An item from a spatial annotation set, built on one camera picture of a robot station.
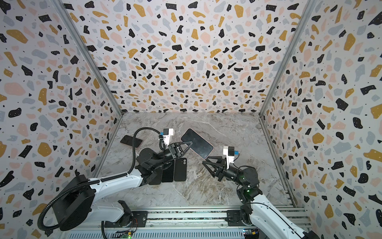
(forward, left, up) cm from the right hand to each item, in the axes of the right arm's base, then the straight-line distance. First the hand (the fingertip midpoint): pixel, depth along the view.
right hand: (203, 162), depth 64 cm
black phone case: (+8, +14, -28) cm, 32 cm away
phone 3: (+6, +21, -27) cm, 35 cm away
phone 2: (+6, +1, +3) cm, 7 cm away
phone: (+31, +54, -29) cm, 69 cm away
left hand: (+5, +5, +6) cm, 9 cm away
